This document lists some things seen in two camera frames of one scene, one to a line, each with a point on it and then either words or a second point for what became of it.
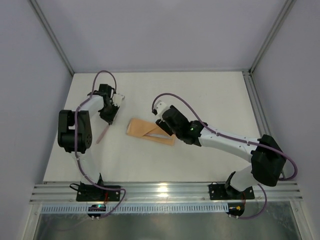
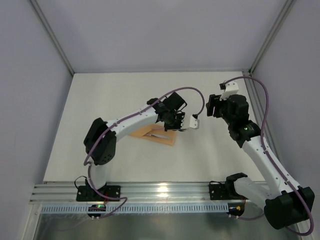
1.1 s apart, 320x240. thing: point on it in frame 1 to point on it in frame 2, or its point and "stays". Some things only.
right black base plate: x=220 y=191 stays
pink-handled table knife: x=159 y=136 stays
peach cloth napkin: x=141 y=128 stays
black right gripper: x=163 y=125 to x=215 y=106
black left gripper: x=108 y=117 to x=178 y=121
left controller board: x=96 y=210 stays
